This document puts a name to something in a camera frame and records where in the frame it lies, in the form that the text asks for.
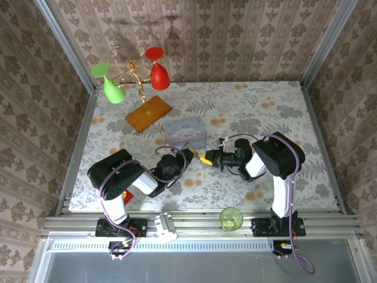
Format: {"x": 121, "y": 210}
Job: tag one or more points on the aluminium frame post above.
{"x": 67, "y": 50}
{"x": 327, "y": 47}

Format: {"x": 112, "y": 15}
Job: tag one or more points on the black connector board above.
{"x": 117, "y": 247}
{"x": 282, "y": 247}

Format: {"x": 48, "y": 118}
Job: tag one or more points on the green wine glass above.
{"x": 113, "y": 91}

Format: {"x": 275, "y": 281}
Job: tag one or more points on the green glass tumbler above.
{"x": 231, "y": 219}

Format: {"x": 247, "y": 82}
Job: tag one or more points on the red wine glass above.
{"x": 160, "y": 78}

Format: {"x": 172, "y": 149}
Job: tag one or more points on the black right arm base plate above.
{"x": 260, "y": 227}

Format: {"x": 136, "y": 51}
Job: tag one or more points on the white plastic bracket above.
{"x": 166, "y": 228}

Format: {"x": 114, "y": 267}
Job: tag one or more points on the blue cartoon tin box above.
{"x": 185, "y": 129}

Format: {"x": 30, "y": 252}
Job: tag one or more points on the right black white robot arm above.
{"x": 279, "y": 153}

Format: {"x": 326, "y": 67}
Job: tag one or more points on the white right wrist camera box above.
{"x": 223, "y": 142}

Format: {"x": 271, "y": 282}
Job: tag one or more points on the aluminium frame rail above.
{"x": 200, "y": 222}

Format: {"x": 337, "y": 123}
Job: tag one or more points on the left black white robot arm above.
{"x": 117, "y": 177}

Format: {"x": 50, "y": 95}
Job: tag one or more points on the floral tablecloth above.
{"x": 229, "y": 191}

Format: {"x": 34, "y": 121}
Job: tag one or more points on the red snack packet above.
{"x": 128, "y": 198}

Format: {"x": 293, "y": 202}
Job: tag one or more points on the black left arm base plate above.
{"x": 138, "y": 228}

